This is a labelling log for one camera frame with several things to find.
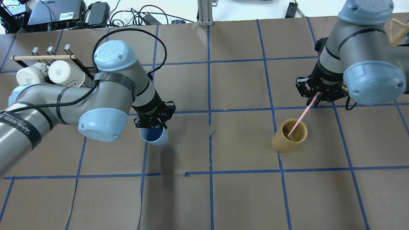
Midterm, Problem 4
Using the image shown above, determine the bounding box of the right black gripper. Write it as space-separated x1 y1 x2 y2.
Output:
296 61 349 106

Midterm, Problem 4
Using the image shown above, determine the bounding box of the black computer box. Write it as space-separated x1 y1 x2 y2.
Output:
1 0 86 33

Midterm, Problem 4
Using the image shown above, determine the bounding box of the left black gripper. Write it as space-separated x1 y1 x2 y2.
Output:
133 96 176 129

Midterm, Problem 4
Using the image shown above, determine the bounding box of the bamboo cup holder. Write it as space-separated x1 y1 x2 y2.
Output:
272 118 308 153

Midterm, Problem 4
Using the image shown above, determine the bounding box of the black power adapter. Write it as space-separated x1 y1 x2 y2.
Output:
86 2 110 25

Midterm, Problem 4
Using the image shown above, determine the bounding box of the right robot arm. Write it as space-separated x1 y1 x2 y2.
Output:
295 0 408 106

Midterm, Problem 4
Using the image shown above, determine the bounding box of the light blue plastic cup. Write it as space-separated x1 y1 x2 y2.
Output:
139 127 169 146

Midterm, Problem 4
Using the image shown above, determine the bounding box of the black wire mug rack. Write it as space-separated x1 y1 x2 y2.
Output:
10 44 95 88

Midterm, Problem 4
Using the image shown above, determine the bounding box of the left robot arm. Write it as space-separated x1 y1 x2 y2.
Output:
1 40 176 178

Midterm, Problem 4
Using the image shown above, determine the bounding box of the white mug near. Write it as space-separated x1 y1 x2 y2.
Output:
16 63 50 85

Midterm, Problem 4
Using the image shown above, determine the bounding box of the wooden cup tree stand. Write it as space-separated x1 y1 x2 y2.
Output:
390 18 409 46

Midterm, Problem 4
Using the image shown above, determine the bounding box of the white mug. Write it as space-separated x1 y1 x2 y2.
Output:
48 60 86 87
16 63 50 85

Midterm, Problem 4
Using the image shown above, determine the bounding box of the pink chopstick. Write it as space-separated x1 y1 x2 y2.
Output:
286 96 317 137

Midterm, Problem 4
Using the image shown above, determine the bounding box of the white mug far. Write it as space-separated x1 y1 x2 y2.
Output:
48 60 86 87

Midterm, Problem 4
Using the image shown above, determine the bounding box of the black braided cable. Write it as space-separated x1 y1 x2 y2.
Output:
0 28 168 115

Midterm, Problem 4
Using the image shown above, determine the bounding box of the aluminium frame post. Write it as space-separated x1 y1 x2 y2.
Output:
197 0 214 26

